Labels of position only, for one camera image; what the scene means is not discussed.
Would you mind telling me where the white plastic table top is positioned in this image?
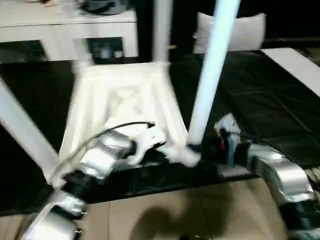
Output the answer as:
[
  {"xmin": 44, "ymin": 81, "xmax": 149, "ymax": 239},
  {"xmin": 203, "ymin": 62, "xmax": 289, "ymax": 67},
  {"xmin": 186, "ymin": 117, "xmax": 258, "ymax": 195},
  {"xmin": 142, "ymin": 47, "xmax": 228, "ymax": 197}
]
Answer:
[{"xmin": 48, "ymin": 61, "xmax": 202, "ymax": 188}]

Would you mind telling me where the black mat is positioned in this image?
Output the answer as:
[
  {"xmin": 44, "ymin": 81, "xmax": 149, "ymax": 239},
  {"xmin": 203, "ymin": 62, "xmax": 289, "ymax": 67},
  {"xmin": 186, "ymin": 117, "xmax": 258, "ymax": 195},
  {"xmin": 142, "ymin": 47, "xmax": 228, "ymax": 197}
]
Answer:
[{"xmin": 0, "ymin": 49, "xmax": 320, "ymax": 216}]

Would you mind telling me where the white flat board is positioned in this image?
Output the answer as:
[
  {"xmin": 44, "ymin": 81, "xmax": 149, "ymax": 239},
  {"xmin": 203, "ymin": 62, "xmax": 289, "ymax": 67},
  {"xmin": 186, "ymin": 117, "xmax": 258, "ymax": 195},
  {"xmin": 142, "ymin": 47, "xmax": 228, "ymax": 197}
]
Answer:
[{"xmin": 261, "ymin": 48, "xmax": 320, "ymax": 98}]

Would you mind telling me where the grey pillow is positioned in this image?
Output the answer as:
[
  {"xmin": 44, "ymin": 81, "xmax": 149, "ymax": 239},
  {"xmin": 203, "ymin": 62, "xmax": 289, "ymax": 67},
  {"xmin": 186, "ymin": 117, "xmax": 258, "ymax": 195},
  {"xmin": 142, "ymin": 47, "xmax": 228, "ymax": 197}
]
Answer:
[{"xmin": 193, "ymin": 11, "xmax": 267, "ymax": 54}]

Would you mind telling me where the black cabinet with gold label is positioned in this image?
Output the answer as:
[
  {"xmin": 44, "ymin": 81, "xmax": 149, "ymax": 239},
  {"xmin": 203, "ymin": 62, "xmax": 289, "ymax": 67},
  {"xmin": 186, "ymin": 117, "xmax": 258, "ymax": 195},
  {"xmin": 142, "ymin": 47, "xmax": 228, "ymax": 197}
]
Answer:
[{"xmin": 136, "ymin": 0, "xmax": 201, "ymax": 57}]

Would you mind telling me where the white sideboard with glass doors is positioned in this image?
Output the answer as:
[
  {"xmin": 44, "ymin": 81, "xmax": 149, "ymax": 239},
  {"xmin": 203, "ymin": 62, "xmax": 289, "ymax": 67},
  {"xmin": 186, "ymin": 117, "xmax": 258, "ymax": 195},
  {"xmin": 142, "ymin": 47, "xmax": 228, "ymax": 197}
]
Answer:
[{"xmin": 0, "ymin": 0, "xmax": 140, "ymax": 61}]

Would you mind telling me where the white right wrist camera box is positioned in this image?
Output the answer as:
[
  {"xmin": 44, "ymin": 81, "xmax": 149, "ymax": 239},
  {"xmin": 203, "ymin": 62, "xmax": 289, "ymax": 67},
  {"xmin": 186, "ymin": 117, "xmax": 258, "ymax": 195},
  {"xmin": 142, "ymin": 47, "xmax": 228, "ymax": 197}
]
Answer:
[{"xmin": 214, "ymin": 113, "xmax": 242, "ymax": 167}]

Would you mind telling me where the grey bag with black strap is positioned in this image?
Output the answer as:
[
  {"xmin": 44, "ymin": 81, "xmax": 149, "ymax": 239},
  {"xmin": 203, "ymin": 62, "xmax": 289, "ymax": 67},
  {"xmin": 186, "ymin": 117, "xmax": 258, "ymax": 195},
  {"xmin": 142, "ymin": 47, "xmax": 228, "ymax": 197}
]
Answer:
[{"xmin": 82, "ymin": 0, "xmax": 128, "ymax": 15}]

